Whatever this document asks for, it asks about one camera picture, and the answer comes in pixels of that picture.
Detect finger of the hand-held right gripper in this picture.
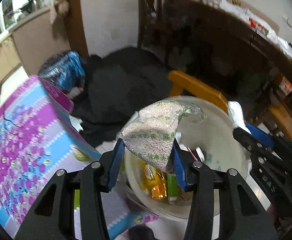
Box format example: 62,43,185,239
232,126,264,160
245,123,292,155

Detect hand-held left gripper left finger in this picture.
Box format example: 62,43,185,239
15,138,126,240

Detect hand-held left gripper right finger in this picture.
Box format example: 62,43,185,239
170,140,279,240

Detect green white carton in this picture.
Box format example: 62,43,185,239
166,174,180,202

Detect yellow snack packet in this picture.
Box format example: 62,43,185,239
141,161,168,200

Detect white plastic basin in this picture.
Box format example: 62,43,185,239
123,95,251,222

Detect printed white plastic bag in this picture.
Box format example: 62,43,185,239
121,99,206,174

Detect blue bag trash bin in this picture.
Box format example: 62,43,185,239
38,51,86,98

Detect light wooden chair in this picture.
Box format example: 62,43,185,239
255,74,292,140

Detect orange white box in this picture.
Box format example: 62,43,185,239
278,76,292,95

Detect yellow wooden chair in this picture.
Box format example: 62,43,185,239
167,70,230,113

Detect black cloth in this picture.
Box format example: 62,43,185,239
71,47,176,150

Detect floral covered table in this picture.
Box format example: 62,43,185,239
0,75,159,239

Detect dark wooden dining table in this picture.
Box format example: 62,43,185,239
161,0,292,110

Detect red white box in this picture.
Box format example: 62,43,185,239
248,17,270,37

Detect beige board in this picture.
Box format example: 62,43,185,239
223,0,279,30

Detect beige base kitchen cabinets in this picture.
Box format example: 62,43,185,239
0,6,73,105

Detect dark wooden chair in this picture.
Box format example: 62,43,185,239
137,0,166,55

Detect hanging cloth bags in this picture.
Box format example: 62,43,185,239
50,0,70,24

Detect brown door frame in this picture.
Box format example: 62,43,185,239
67,0,89,59

